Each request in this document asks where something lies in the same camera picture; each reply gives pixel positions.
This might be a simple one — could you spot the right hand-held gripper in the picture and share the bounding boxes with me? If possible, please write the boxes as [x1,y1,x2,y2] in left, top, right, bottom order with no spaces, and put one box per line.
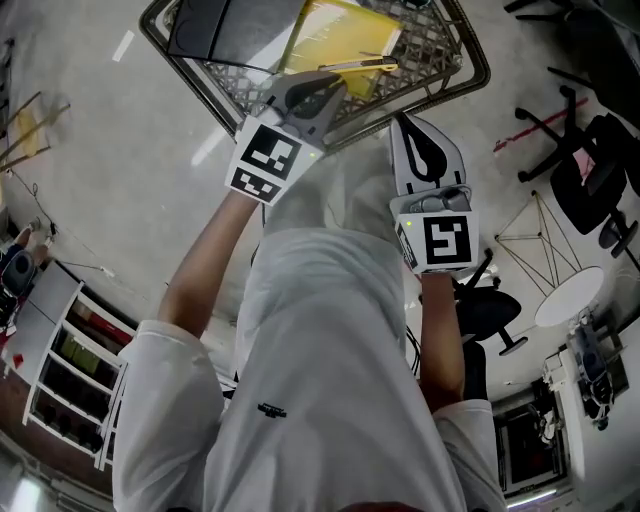
[388,112,481,276]

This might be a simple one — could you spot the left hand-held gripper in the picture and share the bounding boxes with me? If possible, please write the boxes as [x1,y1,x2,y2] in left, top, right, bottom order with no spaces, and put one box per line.
[223,68,350,207]

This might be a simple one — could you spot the yellow box cutter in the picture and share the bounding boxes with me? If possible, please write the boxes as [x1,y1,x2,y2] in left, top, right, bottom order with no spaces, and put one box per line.
[318,55,400,75]

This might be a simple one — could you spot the yellow envelope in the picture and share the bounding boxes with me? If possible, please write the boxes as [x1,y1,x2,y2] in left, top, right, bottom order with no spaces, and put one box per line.
[278,0,407,100]

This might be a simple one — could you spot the person's left forearm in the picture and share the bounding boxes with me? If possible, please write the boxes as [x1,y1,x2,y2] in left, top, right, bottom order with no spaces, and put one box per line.
[157,189,267,342]

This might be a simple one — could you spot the person's right forearm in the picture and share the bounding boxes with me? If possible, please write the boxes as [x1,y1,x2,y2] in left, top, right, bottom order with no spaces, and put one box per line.
[418,269,467,414]

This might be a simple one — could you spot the person's white trousers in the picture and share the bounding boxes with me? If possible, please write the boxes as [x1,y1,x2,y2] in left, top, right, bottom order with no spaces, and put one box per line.
[263,144,402,247]

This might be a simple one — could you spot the dark grey flat panel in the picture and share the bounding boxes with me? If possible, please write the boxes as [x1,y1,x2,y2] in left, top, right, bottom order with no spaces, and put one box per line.
[166,0,307,69]

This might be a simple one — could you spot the black swivel chair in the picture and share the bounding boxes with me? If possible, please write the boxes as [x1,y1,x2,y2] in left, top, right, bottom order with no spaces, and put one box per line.
[452,248,530,401]

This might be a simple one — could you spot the black office chair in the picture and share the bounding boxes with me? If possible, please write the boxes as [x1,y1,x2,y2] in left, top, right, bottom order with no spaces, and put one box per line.
[514,84,640,259]

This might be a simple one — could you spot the white round table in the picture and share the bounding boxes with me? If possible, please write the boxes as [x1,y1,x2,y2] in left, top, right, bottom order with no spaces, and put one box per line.
[533,265,605,329]

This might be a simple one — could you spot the grey chair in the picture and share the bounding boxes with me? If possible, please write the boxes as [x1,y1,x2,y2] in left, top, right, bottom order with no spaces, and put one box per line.
[559,4,640,96]

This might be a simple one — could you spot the person's white shirt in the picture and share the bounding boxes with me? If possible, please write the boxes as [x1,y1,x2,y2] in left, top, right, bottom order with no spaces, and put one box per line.
[112,227,509,512]

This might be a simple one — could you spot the grey workbench equipment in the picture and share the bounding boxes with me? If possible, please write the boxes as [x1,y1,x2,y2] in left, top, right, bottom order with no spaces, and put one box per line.
[542,307,629,432]

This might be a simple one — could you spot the black framed machine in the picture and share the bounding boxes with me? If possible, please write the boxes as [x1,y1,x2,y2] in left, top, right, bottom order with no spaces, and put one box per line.
[492,399,572,499]

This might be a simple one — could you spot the gold wire frame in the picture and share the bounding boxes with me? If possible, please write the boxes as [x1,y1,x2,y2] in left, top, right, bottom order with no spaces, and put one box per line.
[494,189,584,300]

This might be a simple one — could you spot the black floor cable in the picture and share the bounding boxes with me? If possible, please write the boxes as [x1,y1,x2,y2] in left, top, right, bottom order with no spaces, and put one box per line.
[9,169,57,237]

